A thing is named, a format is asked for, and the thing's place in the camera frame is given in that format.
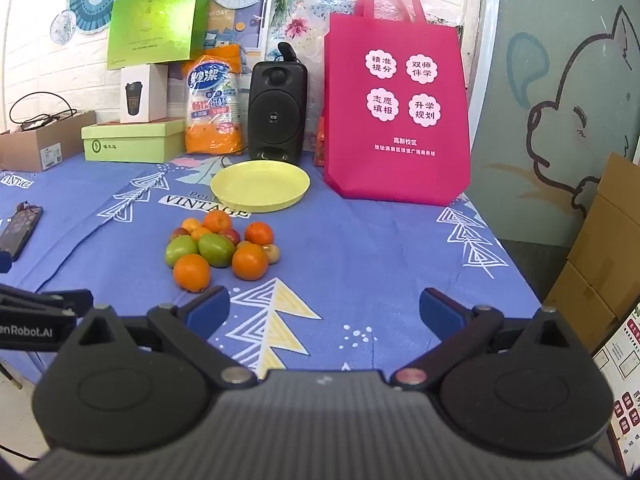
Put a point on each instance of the orange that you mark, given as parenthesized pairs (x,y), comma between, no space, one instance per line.
(259,234)
(250,261)
(217,221)
(191,272)

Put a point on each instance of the pink tote bag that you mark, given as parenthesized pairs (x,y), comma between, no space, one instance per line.
(350,170)

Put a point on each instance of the blue printed tablecloth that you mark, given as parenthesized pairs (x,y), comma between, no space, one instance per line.
(360,260)

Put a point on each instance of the black speaker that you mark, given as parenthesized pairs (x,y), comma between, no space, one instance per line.
(275,115)

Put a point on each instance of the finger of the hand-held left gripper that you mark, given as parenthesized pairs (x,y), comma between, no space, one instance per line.
(70,300)

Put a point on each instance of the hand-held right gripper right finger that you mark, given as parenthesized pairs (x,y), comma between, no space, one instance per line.
(440,310)

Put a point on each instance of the red juice carton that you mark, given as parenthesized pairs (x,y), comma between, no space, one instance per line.
(320,142)

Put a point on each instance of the small red plum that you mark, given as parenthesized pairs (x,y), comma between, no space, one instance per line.
(178,233)
(231,236)

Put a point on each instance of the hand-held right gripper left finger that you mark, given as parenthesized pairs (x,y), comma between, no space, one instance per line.
(207,305)

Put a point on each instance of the small blue paper fan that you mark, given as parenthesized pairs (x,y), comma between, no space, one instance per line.
(63,26)

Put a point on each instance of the yellow plastic plate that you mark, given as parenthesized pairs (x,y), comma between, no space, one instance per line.
(260,185)

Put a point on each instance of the printed paper sign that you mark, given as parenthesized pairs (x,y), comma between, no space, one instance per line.
(622,360)

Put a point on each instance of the floral plastic sheet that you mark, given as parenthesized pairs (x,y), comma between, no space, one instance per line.
(305,15)

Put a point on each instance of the orange paper cup pack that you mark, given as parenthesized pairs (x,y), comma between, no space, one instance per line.
(215,125)

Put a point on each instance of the small yellow-brown plum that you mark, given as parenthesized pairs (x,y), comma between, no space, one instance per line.
(243,245)
(271,253)

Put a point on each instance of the small tangerine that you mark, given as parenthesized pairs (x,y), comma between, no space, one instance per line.
(190,224)
(201,233)

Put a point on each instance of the open brown cardboard box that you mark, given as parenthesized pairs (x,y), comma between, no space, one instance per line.
(30,150)

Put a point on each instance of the white cup box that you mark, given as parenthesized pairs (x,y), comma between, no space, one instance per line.
(142,92)

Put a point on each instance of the wall poster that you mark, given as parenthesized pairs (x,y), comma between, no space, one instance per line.
(240,25)

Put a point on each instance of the light green shoe box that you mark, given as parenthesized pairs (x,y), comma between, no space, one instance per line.
(125,147)

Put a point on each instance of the large shiny green box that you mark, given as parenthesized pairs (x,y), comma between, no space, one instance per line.
(150,25)

